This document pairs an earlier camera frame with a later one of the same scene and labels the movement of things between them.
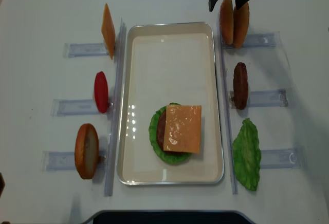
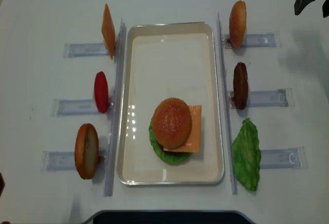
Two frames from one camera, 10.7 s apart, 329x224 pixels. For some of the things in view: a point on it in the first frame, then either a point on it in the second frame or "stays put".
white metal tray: x=168 y=62 stays put
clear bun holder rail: x=258 y=39 stays put
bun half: x=226 y=20 -> x=171 y=123
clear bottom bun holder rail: x=65 y=161 stays put
